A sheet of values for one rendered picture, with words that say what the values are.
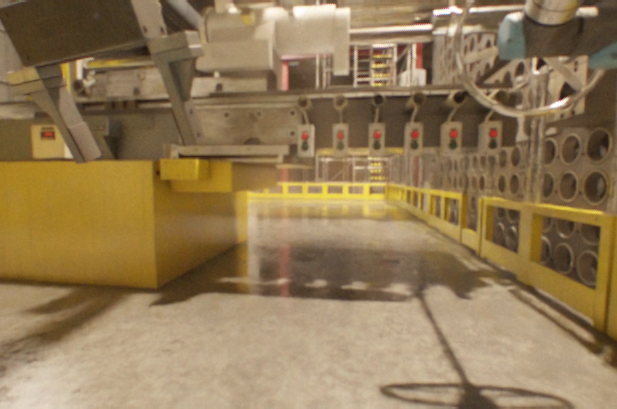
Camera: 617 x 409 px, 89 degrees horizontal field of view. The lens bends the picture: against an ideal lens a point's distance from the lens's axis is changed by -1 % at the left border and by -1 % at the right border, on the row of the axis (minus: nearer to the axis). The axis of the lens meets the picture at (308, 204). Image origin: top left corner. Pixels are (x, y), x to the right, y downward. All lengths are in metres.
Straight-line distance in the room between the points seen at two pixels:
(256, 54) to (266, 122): 0.34
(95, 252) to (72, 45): 1.49
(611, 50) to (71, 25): 0.75
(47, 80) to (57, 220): 1.52
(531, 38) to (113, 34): 0.62
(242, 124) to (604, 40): 1.48
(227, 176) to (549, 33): 1.26
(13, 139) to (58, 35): 2.37
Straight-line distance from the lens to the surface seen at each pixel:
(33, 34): 0.41
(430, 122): 1.71
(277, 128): 1.75
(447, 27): 2.05
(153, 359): 1.07
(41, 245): 2.02
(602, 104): 2.47
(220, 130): 1.85
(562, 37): 0.73
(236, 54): 1.86
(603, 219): 1.44
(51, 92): 0.43
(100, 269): 1.81
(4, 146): 2.80
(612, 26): 0.76
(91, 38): 0.37
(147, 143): 2.10
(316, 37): 1.95
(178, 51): 0.34
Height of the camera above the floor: 0.50
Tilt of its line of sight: 5 degrees down
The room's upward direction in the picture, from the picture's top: straight up
